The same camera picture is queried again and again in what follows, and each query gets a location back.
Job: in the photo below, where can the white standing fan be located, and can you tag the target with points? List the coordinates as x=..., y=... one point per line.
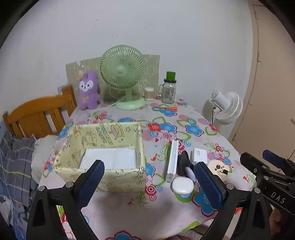
x=230, y=108

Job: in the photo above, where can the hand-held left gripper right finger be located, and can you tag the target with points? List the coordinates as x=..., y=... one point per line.
x=209, y=184

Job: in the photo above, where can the round beige compact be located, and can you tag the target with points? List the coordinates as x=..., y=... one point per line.
x=215, y=167

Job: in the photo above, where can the white rectangular charger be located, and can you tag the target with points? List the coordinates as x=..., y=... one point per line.
x=200, y=155

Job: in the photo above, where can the plaid blanket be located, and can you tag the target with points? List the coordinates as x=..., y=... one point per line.
x=16, y=161

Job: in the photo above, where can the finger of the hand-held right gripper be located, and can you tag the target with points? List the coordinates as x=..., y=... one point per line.
x=275, y=159
x=251, y=163

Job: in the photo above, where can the lavender small gadget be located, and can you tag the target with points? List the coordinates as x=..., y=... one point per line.
x=190, y=174

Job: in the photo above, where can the green desk fan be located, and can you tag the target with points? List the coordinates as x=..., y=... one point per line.
x=121, y=69

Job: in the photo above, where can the yellow fabric storage box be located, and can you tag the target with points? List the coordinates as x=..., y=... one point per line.
x=124, y=180

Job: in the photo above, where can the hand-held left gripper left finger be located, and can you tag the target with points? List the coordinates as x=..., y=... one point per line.
x=92, y=182

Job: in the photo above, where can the black oval mouse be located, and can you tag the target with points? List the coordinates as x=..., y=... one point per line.
x=183, y=163

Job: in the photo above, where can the glass mug jar green lid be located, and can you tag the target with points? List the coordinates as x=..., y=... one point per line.
x=168, y=94

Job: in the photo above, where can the white box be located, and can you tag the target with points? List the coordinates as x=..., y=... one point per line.
x=171, y=161

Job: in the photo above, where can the white round case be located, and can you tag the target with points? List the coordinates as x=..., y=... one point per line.
x=182, y=185

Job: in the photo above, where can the wooden chair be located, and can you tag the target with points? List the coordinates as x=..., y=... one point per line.
x=34, y=108

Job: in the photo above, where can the cotton swab container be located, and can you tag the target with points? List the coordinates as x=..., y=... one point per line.
x=148, y=94

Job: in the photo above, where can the purple plush toy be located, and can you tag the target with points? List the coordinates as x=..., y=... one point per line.
x=88, y=92

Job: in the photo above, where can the blue wall sticker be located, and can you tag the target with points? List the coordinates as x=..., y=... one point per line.
x=61, y=90

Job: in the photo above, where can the beige wardrobe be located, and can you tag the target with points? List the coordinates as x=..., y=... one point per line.
x=272, y=80

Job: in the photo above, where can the beige patterned board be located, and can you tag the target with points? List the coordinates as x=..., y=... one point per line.
x=152, y=67

